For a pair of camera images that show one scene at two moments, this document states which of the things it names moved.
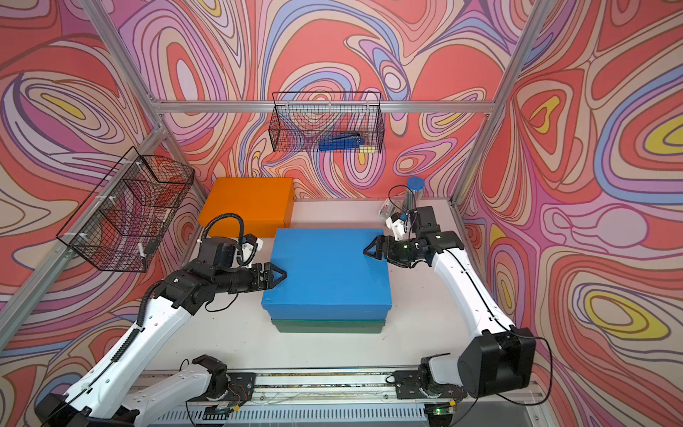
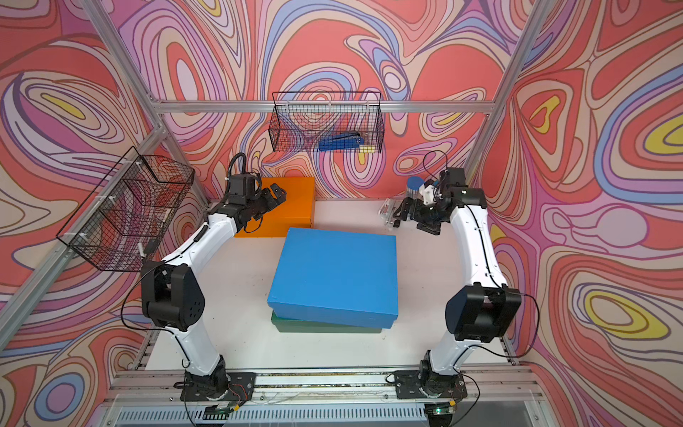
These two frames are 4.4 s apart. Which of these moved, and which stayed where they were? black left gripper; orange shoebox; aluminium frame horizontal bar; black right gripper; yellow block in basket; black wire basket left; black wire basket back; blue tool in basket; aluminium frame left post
Moved: orange shoebox; black right gripper; black left gripper
Stayed: yellow block in basket; black wire basket back; aluminium frame horizontal bar; black wire basket left; aluminium frame left post; blue tool in basket
